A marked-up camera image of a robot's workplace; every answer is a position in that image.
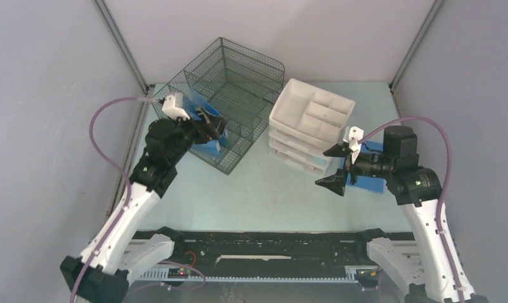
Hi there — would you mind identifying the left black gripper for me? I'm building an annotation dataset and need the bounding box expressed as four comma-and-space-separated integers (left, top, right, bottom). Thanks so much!
168, 106, 229, 165

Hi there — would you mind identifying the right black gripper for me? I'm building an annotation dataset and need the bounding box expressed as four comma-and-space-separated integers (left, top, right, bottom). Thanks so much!
316, 141, 394, 196

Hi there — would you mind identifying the blue folder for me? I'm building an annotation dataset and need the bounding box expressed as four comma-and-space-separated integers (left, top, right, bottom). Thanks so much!
191, 136, 228, 157
346, 141, 385, 194
182, 91, 223, 120

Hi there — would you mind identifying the green wire mesh basket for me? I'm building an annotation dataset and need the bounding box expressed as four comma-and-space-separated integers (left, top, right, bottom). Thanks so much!
154, 37, 285, 175

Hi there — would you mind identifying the white plastic drawer organizer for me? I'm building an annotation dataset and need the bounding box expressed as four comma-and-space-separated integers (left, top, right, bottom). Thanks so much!
269, 78, 356, 175

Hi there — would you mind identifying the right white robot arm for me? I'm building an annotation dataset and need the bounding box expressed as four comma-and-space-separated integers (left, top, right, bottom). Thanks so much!
315, 126, 488, 302

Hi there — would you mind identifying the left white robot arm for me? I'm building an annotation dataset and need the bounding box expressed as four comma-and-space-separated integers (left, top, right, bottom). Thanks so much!
60, 107, 227, 302

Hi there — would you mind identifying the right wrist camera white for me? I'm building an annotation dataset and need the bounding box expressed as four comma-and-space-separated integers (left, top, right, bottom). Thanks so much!
341, 126, 364, 164

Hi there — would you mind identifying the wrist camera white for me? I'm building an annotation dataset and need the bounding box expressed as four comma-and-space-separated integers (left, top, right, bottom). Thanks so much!
162, 92, 191, 121
341, 126, 364, 164

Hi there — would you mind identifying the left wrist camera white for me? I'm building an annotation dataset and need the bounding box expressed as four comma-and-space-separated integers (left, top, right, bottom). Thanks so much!
162, 92, 191, 121

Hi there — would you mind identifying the black front rail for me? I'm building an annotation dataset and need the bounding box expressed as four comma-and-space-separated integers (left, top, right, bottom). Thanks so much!
132, 229, 399, 282

